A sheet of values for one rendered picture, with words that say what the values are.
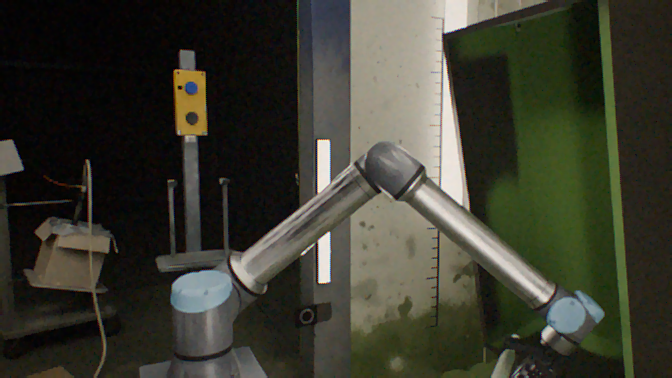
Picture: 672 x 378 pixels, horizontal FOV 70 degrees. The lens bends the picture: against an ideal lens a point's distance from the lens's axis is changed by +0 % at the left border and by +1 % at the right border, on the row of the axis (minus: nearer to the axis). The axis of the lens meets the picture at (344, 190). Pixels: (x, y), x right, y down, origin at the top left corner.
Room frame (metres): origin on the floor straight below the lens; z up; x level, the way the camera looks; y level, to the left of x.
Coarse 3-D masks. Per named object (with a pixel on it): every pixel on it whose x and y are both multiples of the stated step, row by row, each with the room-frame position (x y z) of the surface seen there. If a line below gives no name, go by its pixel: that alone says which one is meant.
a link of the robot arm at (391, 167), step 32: (384, 160) 1.17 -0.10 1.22; (416, 160) 1.18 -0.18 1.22; (384, 192) 1.19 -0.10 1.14; (416, 192) 1.15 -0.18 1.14; (448, 224) 1.15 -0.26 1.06; (480, 224) 1.16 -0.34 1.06; (480, 256) 1.14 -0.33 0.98; (512, 256) 1.14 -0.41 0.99; (512, 288) 1.15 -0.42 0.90; (544, 288) 1.13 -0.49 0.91; (544, 320) 1.16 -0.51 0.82; (576, 320) 1.11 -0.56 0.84
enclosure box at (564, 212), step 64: (576, 0) 1.23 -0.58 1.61; (640, 0) 1.21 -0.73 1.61; (448, 64) 1.68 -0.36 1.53; (512, 64) 1.84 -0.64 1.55; (576, 64) 1.64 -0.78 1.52; (640, 64) 1.22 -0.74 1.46; (512, 128) 1.85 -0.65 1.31; (576, 128) 1.68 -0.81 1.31; (640, 128) 1.23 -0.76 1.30; (512, 192) 1.85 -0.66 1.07; (576, 192) 1.72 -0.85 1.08; (640, 192) 1.24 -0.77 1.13; (576, 256) 1.77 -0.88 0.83; (640, 256) 1.25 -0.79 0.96; (512, 320) 1.87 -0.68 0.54; (640, 320) 1.26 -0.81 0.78
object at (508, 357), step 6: (516, 336) 1.68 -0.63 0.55; (504, 354) 1.49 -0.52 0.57; (510, 354) 1.50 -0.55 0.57; (498, 360) 1.50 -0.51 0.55; (504, 360) 1.44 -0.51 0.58; (510, 360) 1.46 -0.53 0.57; (516, 360) 1.49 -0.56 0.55; (498, 366) 1.42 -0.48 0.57; (504, 366) 1.41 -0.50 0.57; (510, 366) 1.43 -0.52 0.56; (498, 372) 1.36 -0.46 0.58; (504, 372) 1.37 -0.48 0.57; (510, 372) 1.40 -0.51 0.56
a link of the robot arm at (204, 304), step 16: (208, 272) 1.25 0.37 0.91; (176, 288) 1.15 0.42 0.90; (192, 288) 1.14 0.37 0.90; (208, 288) 1.15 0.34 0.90; (224, 288) 1.17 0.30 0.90; (176, 304) 1.14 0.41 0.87; (192, 304) 1.12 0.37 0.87; (208, 304) 1.13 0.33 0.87; (224, 304) 1.16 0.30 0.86; (240, 304) 1.28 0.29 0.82; (176, 320) 1.14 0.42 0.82; (192, 320) 1.12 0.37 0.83; (208, 320) 1.13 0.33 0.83; (224, 320) 1.16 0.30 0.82; (176, 336) 1.14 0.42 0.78; (192, 336) 1.12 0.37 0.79; (208, 336) 1.13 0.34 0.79; (224, 336) 1.16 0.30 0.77; (192, 352) 1.12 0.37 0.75; (208, 352) 1.13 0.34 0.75
